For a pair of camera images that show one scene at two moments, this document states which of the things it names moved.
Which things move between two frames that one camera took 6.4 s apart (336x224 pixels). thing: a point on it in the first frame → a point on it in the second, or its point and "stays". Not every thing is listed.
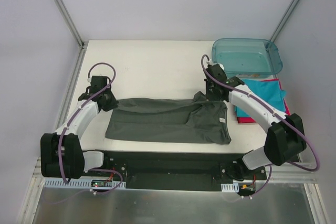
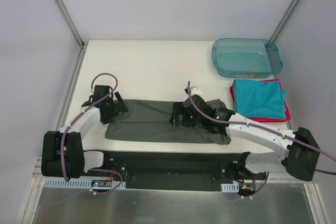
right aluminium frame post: [292, 5] stays
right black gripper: [211, 92] → [180, 115]
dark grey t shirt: [200, 120] stays
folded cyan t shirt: [269, 92] stays
